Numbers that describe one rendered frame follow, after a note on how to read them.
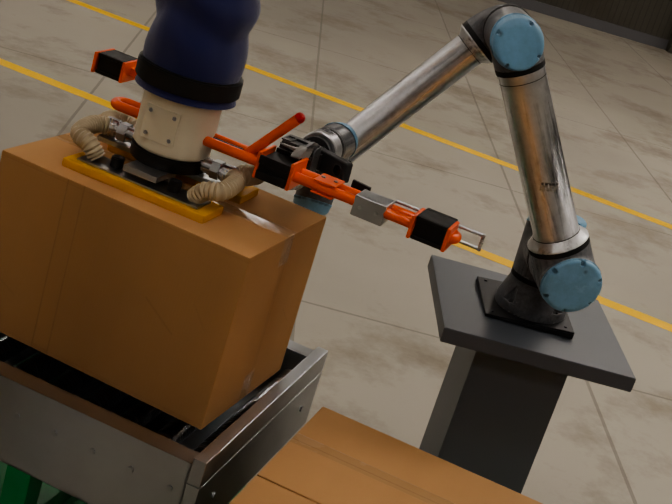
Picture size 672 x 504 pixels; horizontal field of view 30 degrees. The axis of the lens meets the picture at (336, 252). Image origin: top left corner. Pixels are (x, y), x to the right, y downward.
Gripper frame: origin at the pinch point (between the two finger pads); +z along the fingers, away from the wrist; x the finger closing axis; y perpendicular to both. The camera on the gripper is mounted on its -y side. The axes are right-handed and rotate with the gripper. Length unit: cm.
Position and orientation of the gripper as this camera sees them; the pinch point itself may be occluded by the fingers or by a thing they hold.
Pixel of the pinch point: (292, 171)
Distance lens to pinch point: 263.1
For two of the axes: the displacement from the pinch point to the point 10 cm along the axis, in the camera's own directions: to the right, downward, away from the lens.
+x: 2.7, -9.0, -3.5
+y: -9.0, -3.6, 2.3
